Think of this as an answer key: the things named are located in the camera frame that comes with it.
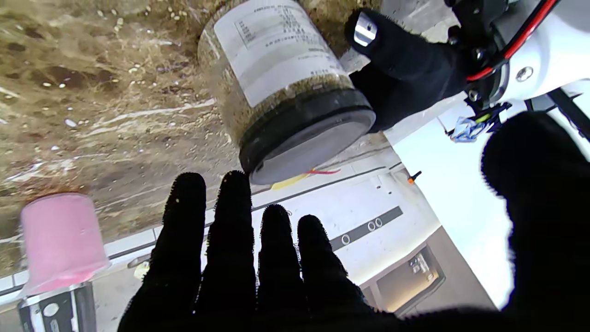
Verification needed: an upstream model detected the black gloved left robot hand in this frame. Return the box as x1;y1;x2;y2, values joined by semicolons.
345;8;468;134

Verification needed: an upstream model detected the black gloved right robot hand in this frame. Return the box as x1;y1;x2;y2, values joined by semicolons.
118;111;590;332

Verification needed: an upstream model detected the black round jar lid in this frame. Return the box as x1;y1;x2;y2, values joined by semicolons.
239;90;376;185

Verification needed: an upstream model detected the clear labelled grain jar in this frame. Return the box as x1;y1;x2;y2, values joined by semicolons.
197;0;365;143

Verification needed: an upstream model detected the pink measuring cup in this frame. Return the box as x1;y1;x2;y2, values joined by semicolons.
19;193;110;296

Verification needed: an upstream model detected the white counter with drawers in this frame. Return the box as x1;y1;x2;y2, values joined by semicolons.
0;152;415;305

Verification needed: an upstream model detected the black and steel toaster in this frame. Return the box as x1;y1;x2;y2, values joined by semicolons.
18;282;97;332

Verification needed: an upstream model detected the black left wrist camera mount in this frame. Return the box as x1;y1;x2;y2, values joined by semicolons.
445;0;507;109

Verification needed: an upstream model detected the red left arm cable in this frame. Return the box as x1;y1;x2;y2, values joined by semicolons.
466;0;561;83

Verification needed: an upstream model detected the open lit wall cabinet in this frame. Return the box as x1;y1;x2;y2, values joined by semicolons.
360;226;496;319

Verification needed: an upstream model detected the black wall socket strip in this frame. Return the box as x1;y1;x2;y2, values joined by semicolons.
330;206;404;252

